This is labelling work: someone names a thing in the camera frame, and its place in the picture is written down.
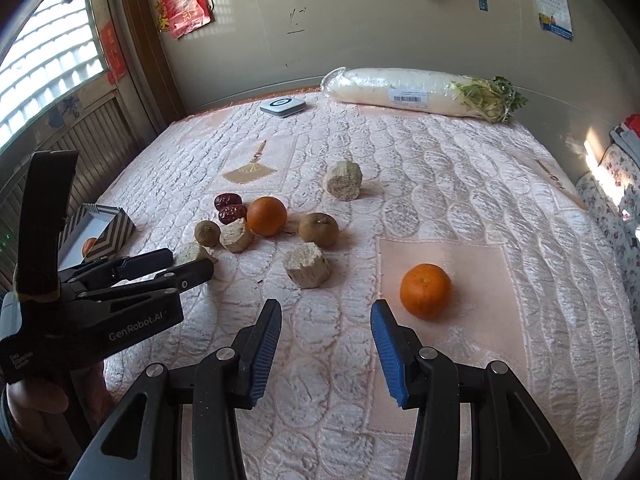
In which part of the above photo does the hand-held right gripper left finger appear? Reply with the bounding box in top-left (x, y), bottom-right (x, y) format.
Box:
top-left (67, 299), bottom-right (283, 480)

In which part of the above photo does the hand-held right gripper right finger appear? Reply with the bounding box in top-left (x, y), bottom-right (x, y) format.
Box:
top-left (370, 299), bottom-right (586, 480)

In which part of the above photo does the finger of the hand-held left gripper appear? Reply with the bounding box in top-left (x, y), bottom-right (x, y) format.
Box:
top-left (75, 259), bottom-right (215, 307)
top-left (57, 248), bottom-right (175, 286)

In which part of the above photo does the peeled sugarcane piece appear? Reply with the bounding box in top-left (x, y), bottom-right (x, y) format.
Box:
top-left (219, 218), bottom-right (253, 253)
top-left (175, 242), bottom-right (218, 266)
top-left (326, 160), bottom-right (363, 202)
top-left (283, 242), bottom-right (331, 289)

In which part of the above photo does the striped cardboard box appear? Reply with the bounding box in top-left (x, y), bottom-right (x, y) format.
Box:
top-left (59, 203), bottom-right (137, 261)

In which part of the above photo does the brown longan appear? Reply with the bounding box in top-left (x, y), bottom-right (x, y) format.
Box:
top-left (299, 212), bottom-right (340, 248)
top-left (194, 220), bottom-right (222, 247)

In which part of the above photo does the person's left hand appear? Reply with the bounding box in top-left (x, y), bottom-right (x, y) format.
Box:
top-left (2, 360), bottom-right (116, 468)

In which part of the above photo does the wooden slatted panel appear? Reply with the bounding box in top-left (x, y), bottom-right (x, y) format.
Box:
top-left (0, 95), bottom-right (151, 261)

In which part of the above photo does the pink quilted bed cover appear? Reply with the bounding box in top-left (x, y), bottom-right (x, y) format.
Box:
top-left (85, 87), bottom-right (640, 480)

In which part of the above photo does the white flat electronic device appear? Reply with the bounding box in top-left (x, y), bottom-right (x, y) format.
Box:
top-left (259, 97), bottom-right (307, 118)

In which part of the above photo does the red paper strip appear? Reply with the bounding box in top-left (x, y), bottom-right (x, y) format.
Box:
top-left (99, 22), bottom-right (128, 85)

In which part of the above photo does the glass block window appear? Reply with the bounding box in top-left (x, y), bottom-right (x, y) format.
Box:
top-left (0, 0), bottom-right (108, 151)

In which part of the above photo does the plastic-wrapped white daikon radish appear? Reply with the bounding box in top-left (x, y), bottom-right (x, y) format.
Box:
top-left (320, 66), bottom-right (528, 125)

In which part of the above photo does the grey cloth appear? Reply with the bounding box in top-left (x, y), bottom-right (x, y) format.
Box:
top-left (610, 126), bottom-right (640, 161)

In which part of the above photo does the red wall decoration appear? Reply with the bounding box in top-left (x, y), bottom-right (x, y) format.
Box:
top-left (155, 0), bottom-right (213, 40)

